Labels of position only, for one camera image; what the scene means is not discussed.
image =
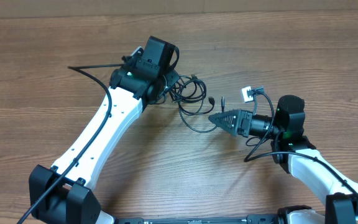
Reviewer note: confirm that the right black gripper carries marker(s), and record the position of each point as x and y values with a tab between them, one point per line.
242	124

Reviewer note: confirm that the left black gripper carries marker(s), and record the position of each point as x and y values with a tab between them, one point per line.
172	77

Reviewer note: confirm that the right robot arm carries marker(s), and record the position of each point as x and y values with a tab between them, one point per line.
292	150

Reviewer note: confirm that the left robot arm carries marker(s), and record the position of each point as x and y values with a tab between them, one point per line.
63	193

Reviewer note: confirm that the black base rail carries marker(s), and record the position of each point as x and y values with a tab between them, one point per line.
249	219

